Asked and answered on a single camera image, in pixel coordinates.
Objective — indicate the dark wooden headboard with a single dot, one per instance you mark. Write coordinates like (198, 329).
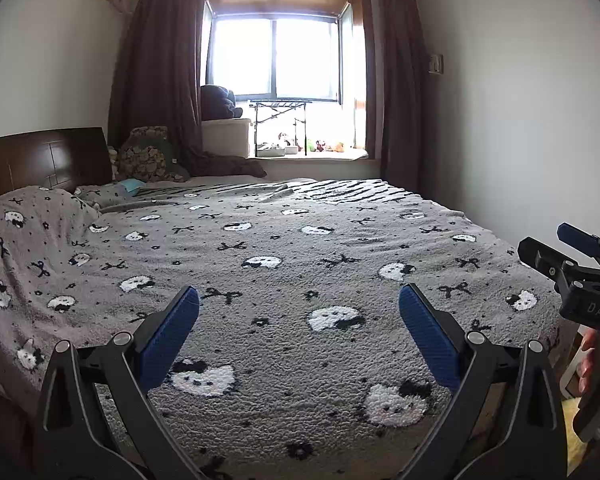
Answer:
(45, 160)

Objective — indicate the dark plush toy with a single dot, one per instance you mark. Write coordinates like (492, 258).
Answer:
(217, 102)

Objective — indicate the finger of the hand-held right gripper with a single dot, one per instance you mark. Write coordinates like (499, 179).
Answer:
(577, 239)
(540, 252)

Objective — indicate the dark brown blanket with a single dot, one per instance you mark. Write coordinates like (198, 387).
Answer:
(230, 165)

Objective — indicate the grey printed blanket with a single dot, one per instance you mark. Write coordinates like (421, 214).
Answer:
(280, 240)

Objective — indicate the row of windowsill figurines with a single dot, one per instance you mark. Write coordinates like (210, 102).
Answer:
(325, 146)

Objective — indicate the yellow plush toy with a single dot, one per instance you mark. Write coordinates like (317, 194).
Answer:
(572, 410)

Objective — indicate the brown curtain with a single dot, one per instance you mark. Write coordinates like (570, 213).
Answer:
(160, 60)
(400, 85)

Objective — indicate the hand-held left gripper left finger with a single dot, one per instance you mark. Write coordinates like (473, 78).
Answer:
(172, 330)

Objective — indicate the person's right hand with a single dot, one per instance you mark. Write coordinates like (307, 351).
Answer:
(587, 360)

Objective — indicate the patterned pillow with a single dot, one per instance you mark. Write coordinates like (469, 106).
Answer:
(145, 157)

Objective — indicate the white storage box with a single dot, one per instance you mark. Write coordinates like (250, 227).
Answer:
(227, 137)

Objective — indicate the window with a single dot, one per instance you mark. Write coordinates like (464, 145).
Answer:
(305, 55)

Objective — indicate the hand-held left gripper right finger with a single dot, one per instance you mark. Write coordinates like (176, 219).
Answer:
(427, 332)

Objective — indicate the wall switch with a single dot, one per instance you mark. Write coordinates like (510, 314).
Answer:
(436, 63)

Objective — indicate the metal rack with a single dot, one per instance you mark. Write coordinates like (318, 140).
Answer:
(280, 102)

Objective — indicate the striped bed sheet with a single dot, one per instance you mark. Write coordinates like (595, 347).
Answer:
(355, 191)

